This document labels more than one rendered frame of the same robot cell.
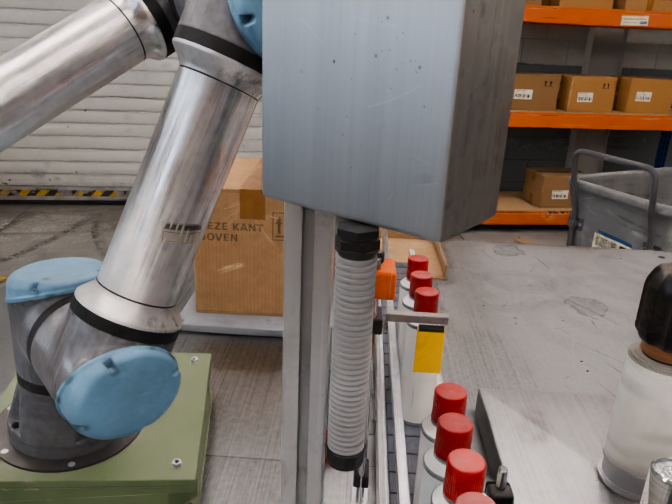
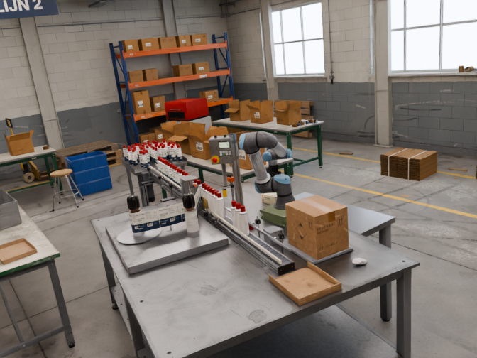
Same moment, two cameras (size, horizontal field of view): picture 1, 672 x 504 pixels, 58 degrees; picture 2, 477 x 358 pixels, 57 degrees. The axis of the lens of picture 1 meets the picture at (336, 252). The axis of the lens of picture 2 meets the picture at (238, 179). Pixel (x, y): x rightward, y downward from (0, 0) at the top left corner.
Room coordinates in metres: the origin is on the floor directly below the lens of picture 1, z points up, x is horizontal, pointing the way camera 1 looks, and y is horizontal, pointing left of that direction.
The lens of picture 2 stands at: (3.30, -1.33, 2.06)
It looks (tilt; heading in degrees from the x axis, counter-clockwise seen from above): 16 degrees down; 154
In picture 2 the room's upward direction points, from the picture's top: 6 degrees counter-clockwise
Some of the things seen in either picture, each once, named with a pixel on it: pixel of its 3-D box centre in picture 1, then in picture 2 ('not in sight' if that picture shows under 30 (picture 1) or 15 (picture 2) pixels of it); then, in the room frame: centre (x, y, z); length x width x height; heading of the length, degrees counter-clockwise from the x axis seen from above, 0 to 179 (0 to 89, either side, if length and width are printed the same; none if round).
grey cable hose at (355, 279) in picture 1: (351, 352); (224, 174); (0.42, -0.02, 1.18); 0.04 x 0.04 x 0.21
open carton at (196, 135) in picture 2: not in sight; (204, 142); (-1.86, 0.80, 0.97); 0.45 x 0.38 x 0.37; 101
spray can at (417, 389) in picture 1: (420, 356); (235, 215); (0.77, -0.13, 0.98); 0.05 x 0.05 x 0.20
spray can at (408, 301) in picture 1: (415, 336); (239, 217); (0.83, -0.13, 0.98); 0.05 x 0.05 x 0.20
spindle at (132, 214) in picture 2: not in sight; (135, 214); (0.39, -0.71, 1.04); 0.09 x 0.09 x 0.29
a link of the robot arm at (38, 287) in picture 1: (64, 315); (282, 184); (0.67, 0.33, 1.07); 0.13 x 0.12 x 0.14; 42
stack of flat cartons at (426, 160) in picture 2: not in sight; (408, 163); (-1.20, 3.77, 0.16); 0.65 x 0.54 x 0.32; 12
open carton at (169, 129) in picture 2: not in sight; (175, 135); (-2.73, 0.72, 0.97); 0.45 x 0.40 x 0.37; 100
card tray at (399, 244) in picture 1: (393, 249); (304, 281); (1.58, -0.16, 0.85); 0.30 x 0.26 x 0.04; 178
